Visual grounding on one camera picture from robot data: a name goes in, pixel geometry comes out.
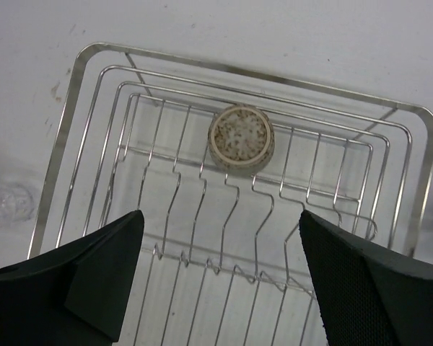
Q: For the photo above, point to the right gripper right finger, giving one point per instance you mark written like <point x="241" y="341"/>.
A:
<point x="367" y="294"/>

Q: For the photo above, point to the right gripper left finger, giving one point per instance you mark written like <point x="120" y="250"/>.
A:
<point x="76" y="294"/>

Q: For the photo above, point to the clear glass cup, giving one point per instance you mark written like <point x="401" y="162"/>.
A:
<point x="17" y="203"/>

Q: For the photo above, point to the beige speckled cup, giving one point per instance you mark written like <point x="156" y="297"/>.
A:
<point x="241" y="140"/>

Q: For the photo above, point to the wire dish rack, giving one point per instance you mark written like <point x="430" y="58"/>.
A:
<point x="221" y="260"/>

